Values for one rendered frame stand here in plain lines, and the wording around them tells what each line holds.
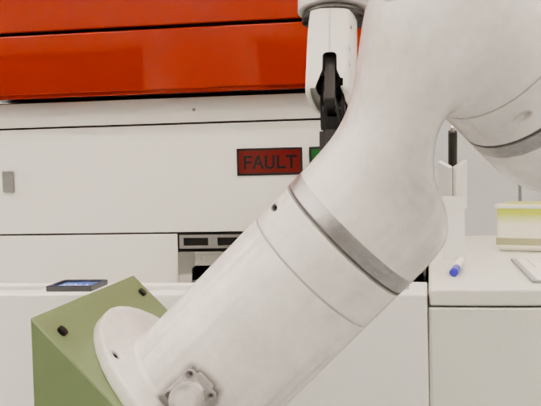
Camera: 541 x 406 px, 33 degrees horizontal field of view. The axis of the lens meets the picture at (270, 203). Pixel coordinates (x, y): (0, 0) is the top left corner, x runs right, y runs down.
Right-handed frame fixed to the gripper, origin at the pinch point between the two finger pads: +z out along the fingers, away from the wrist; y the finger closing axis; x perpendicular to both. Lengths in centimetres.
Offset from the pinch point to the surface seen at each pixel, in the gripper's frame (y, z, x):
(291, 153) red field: -57, -12, -14
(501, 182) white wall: -204, -32, 33
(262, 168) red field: -57, -9, -19
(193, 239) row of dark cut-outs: -60, 3, -32
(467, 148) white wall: -202, -43, 22
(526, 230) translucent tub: -33.3, 5.3, 23.7
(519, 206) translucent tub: -32.7, 1.9, 22.8
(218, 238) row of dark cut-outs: -60, 3, -27
